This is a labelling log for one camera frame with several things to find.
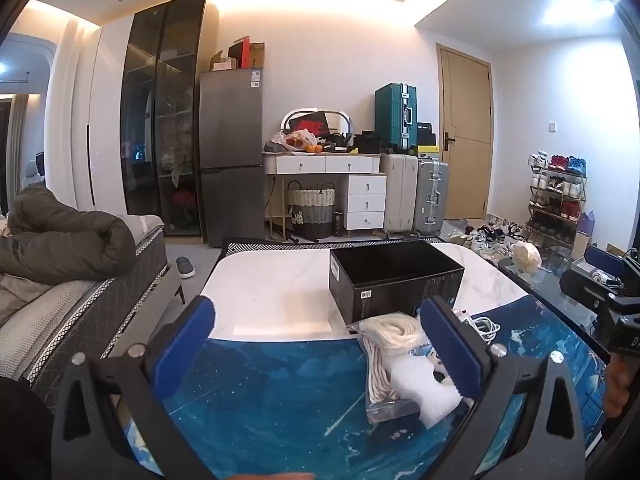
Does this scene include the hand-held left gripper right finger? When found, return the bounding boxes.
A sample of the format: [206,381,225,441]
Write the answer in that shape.
[419,296,586,480]

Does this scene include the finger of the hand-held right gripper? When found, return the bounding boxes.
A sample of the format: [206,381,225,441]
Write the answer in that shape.
[559,259,626,307]

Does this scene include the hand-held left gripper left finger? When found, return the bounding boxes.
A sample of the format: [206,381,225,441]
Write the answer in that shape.
[50,295,218,480]

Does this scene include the white cable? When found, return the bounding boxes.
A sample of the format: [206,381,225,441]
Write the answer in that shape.
[452,310,501,346]

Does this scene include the white bubble wrap piece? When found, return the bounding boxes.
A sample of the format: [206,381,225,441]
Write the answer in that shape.
[390,355,463,428]

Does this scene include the clear zip bag white rope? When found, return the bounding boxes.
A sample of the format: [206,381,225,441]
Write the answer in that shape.
[347,312,441,423]

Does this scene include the black cardboard box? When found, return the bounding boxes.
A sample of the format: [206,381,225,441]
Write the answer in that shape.
[329,240,466,326]

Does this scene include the person's right hand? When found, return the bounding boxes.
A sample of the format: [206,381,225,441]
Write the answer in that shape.
[602,357,632,418]

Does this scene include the blue open box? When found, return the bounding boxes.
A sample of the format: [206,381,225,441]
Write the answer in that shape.
[582,245,626,273]

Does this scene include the cream crumpled ball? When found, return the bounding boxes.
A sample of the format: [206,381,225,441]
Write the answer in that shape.
[512,241,542,273]

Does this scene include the metal shoe rack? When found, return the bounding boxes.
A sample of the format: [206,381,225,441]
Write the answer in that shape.
[527,150,588,248]

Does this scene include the pile of shoes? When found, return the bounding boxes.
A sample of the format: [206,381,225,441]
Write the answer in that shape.
[447,215,531,263]

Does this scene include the grey bed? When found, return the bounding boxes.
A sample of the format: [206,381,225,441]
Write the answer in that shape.
[0,212,183,396]

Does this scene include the silver suitcase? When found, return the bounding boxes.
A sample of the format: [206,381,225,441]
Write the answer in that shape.
[415,157,449,235]

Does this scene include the dark green jacket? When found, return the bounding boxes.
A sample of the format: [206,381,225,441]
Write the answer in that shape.
[0,182,137,278]

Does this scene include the beige suitcase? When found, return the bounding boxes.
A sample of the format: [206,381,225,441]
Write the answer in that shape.
[380,152,418,236]

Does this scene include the white dresser with drawers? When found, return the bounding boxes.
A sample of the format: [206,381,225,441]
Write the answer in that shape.
[263,152,388,233]

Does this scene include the woven laundry basket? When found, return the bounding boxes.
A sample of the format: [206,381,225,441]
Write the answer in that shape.
[286,180,336,238]

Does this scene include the grey refrigerator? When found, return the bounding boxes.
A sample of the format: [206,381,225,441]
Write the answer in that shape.
[200,67,266,248]

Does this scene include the tan wooden door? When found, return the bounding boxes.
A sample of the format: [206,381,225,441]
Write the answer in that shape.
[436,42,493,221]

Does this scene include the black and yellow boxes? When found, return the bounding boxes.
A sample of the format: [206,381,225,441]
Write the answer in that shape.
[416,127,441,157]

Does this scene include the black bag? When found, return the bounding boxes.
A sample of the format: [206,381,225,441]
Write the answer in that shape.
[352,130,382,155]

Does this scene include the plastic bag with food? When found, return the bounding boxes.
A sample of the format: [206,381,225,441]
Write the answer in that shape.
[271,129,318,152]

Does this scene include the dark glass display cabinet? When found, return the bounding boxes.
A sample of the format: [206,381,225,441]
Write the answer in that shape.
[120,0,208,238]

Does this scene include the teal suitcase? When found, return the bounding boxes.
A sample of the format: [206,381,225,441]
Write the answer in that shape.
[375,82,417,153]

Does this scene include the white wardrobe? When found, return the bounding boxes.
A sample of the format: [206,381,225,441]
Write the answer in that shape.
[45,22,133,211]

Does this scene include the black shoe box red logo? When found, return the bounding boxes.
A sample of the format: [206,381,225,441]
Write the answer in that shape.
[289,111,331,136]

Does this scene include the cardboard boxes on refrigerator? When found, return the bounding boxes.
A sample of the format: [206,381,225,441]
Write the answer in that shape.
[210,36,266,72]

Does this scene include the white oval mirror frame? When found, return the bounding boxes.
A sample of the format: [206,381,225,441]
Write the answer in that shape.
[280,107,357,148]

